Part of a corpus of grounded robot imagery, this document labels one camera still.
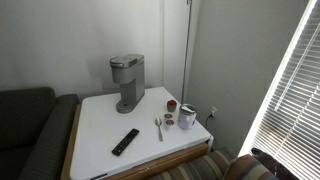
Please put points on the grey single-serve coffee machine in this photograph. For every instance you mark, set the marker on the grey single-serve coffee machine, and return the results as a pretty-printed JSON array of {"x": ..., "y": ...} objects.
[{"x": 131, "y": 83}]

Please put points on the white coffee pod red lid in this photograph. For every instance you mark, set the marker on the white coffee pod red lid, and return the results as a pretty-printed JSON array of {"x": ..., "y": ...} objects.
[
  {"x": 169, "y": 124},
  {"x": 168, "y": 116}
]

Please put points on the small cup with red top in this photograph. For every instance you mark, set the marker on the small cup with red top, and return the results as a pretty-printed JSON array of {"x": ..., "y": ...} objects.
[{"x": 171, "y": 105}]

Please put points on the metal spoon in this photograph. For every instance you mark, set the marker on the metal spoon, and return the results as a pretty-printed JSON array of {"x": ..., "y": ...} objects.
[{"x": 158, "y": 122}]

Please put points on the white lidded travel mug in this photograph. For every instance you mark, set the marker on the white lidded travel mug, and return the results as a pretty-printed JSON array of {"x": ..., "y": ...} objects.
[{"x": 186, "y": 118}]

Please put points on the thin metal pole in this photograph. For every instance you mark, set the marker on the thin metal pole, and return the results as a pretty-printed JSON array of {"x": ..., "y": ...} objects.
[{"x": 186, "y": 50}]

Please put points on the black remote control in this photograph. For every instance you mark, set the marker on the black remote control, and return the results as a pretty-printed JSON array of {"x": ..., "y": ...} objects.
[{"x": 125, "y": 142}]

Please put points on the wooden side table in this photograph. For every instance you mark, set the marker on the wooden side table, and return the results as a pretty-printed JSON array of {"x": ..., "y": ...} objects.
[{"x": 166, "y": 162}]

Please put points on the white plastic board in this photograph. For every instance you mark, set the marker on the white plastic board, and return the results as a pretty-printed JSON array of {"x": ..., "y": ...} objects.
[{"x": 100, "y": 133}]

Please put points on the striped fabric sofa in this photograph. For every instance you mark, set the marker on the striped fabric sofa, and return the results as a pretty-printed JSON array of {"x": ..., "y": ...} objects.
[{"x": 200, "y": 168}]

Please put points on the striped sofa cushion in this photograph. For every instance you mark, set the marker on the striped sofa cushion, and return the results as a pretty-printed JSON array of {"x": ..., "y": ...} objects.
[{"x": 248, "y": 168}]

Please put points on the white window blinds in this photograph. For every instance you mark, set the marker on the white window blinds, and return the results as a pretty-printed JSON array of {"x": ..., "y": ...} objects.
[{"x": 293, "y": 110}]

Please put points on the dark grey sofa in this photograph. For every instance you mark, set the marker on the dark grey sofa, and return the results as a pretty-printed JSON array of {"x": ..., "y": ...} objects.
[{"x": 30, "y": 133}]

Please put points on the black tripod stand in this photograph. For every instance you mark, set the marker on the black tripod stand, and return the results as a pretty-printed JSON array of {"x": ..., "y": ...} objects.
[{"x": 278, "y": 166}]

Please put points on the white wall outlet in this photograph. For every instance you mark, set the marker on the white wall outlet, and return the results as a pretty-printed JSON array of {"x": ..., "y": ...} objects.
[{"x": 213, "y": 111}]

